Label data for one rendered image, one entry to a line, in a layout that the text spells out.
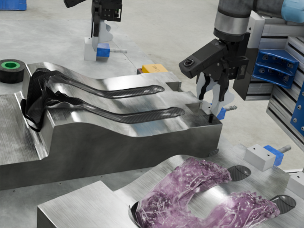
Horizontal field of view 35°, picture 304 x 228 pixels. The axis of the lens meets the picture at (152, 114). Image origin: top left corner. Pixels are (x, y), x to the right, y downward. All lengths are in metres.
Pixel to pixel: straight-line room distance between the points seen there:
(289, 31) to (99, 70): 0.58
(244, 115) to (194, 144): 2.00
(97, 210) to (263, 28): 0.88
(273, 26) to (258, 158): 0.58
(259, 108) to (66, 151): 2.34
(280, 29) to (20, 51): 0.77
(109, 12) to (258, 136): 1.63
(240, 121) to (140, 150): 2.00
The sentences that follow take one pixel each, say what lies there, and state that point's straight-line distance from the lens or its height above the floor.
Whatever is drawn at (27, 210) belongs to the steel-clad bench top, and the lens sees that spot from 0.91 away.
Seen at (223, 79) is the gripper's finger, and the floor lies 0.95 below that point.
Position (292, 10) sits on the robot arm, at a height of 1.14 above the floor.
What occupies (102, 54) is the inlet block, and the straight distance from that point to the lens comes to 1.47.
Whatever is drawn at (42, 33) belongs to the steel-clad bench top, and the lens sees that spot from 1.64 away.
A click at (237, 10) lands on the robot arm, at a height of 1.11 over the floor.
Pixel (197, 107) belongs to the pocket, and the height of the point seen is 0.88.
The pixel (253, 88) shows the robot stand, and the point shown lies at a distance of 1.55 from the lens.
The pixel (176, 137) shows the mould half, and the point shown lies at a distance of 1.01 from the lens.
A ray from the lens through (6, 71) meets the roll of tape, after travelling 1.30.
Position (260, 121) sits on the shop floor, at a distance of 3.02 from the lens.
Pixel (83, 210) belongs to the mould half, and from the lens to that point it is 0.74.
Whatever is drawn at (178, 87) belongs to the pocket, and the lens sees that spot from 1.21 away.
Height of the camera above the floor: 1.41
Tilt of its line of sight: 30 degrees down
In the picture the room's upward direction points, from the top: 9 degrees clockwise
